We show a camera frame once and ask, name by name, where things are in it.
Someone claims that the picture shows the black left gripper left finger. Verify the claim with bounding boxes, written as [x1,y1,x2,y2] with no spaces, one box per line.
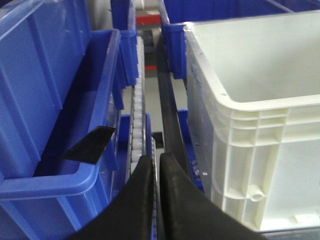
[68,155,155,240]

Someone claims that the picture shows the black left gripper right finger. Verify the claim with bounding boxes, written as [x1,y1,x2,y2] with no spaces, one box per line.
[159,153,265,240]

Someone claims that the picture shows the white plastic tote bin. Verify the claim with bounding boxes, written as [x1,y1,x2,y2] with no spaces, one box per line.
[184,10,320,232]

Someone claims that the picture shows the black flat strip in bin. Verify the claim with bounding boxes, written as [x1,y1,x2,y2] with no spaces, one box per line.
[60,125,116,165]

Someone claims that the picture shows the blue bin lower left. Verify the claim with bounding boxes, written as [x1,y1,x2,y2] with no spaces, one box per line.
[0,0,122,240]

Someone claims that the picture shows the red shelf crossbeam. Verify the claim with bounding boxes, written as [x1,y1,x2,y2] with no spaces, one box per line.
[136,14,161,26]

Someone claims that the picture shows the blue bin right of tote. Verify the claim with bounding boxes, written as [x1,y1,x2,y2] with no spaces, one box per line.
[158,0,320,79]

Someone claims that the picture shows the blue bin far left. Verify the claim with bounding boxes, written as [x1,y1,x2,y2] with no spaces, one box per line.
[111,0,140,88]

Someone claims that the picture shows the white roller track left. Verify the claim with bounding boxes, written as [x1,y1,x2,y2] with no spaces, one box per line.
[126,36,161,240]

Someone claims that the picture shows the metal shelf divider rail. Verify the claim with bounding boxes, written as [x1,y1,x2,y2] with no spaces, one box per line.
[154,34,191,177]

